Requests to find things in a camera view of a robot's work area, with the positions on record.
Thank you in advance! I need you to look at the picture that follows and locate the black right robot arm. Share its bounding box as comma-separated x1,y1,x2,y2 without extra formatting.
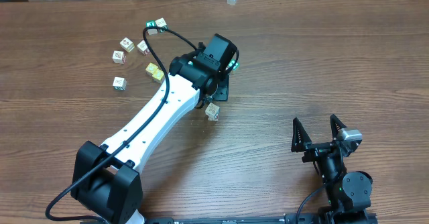
291,114,373,214

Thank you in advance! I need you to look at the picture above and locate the green letter block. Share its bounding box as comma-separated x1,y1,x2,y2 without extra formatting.
146,21,158,35

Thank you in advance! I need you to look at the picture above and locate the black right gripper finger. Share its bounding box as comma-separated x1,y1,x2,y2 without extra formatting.
291,117,312,152
330,114,347,140

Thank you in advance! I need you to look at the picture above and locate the yellow letter G block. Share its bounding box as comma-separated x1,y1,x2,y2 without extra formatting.
145,62,158,76

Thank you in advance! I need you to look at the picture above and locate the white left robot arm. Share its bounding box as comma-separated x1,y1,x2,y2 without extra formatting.
70,34,239,223

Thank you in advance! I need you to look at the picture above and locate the teal number block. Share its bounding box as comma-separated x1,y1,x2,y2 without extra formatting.
155,17,168,33

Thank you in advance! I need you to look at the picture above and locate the yellow letter O block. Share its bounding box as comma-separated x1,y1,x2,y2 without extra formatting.
152,69,165,84

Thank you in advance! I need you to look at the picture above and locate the red edged wooden block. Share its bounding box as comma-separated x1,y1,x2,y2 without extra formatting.
208,116,219,121

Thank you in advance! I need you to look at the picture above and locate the teal edged picture block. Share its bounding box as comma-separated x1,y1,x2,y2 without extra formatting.
113,76,127,91

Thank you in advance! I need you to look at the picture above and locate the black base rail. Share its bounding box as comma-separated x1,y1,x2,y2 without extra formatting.
80,212,379,224

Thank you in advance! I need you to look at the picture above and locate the red letter U block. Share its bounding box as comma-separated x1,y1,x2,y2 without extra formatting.
137,40,150,56

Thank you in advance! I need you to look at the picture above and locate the red edged picture block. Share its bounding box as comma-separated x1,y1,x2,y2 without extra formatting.
112,50,126,64

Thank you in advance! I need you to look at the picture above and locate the wooden picture block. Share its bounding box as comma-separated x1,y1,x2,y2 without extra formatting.
205,103,220,117

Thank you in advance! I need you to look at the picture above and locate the green number 4 block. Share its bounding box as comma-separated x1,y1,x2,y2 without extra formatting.
229,60,240,71

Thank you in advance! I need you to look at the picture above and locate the yellow edged picture block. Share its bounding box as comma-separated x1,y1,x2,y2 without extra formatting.
120,37,135,52

